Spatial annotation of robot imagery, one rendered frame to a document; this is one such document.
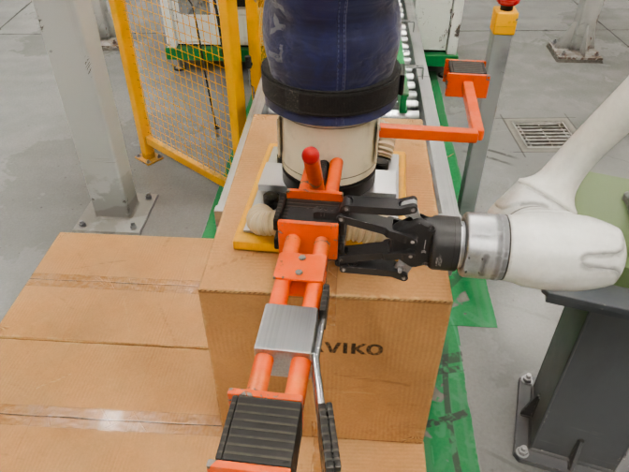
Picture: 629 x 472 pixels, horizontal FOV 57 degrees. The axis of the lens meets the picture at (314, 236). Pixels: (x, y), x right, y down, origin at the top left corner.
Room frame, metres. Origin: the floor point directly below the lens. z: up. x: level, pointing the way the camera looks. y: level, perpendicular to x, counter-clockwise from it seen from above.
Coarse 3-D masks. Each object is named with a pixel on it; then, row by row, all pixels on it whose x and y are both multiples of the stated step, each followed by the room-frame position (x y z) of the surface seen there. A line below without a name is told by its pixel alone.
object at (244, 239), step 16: (272, 144) 1.07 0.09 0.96; (272, 160) 0.99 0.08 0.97; (256, 176) 0.94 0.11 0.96; (256, 192) 0.88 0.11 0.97; (272, 192) 0.84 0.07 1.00; (272, 208) 0.82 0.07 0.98; (240, 224) 0.79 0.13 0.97; (240, 240) 0.74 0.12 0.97; (256, 240) 0.74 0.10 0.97; (272, 240) 0.74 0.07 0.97
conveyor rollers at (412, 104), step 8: (400, 0) 3.47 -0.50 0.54; (400, 8) 3.29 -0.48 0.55; (408, 56) 2.65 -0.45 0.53; (408, 64) 2.56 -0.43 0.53; (408, 72) 2.47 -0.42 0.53; (408, 80) 2.38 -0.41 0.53; (408, 88) 2.29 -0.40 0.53; (408, 96) 2.21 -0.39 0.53; (408, 104) 2.12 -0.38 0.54; (416, 104) 2.12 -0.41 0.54; (272, 112) 2.06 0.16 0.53; (392, 112) 2.04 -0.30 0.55; (408, 112) 2.04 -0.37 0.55; (416, 112) 2.04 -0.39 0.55
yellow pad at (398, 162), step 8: (400, 152) 1.04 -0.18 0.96; (384, 160) 0.95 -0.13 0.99; (392, 160) 0.99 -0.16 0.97; (400, 160) 1.00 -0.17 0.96; (376, 168) 0.94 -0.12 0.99; (384, 168) 0.94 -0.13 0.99; (392, 168) 0.96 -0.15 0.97; (400, 168) 0.97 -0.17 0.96; (400, 176) 0.94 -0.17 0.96; (400, 184) 0.91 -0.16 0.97; (400, 192) 0.89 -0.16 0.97; (400, 216) 0.81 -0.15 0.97
